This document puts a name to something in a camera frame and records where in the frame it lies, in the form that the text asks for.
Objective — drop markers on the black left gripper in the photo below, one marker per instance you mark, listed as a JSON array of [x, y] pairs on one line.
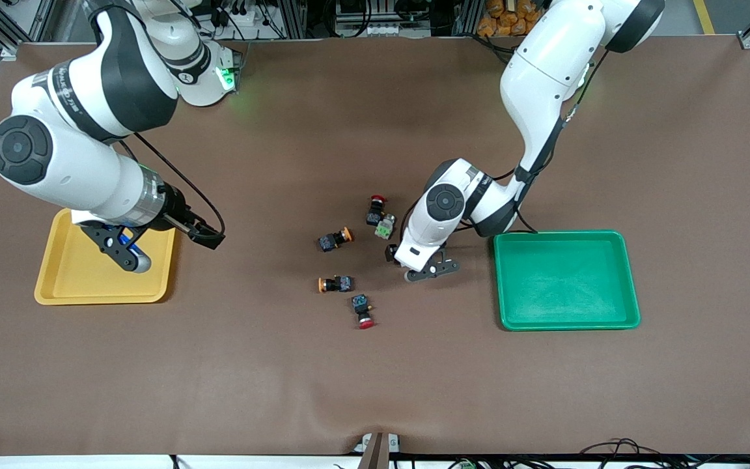
[[391, 253]]

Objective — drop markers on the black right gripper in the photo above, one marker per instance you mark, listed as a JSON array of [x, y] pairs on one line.
[[176, 210]]

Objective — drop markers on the green white push button switch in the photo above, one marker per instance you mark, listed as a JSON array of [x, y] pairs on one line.
[[385, 228]]

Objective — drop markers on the yellow capped black push button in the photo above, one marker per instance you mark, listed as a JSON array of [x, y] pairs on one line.
[[331, 242], [342, 284]]

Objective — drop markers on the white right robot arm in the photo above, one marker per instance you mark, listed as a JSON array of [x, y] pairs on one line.
[[69, 169]]

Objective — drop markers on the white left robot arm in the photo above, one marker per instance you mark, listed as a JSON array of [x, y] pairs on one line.
[[544, 65]]

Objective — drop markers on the red capped black push button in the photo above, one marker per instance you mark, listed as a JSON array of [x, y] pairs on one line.
[[362, 306], [375, 216]]

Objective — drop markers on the brown table mat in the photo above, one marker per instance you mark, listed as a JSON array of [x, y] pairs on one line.
[[375, 378]]

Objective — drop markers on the yellow plastic tray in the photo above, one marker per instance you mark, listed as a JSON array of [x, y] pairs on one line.
[[75, 286]]

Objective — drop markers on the green plastic tray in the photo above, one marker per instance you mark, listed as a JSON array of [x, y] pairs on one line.
[[564, 306]]

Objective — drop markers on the metal table edge clamp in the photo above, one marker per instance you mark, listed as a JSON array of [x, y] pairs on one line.
[[378, 449]]

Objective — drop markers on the white power strip with plugs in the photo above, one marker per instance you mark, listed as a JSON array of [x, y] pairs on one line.
[[245, 18]]

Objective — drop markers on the long white power strip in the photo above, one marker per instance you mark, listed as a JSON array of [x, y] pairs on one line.
[[381, 30]]

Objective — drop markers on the green terminal connector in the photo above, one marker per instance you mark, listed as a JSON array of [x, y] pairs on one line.
[[465, 465]]

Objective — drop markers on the bag of orange objects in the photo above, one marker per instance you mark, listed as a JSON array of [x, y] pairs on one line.
[[505, 19]]

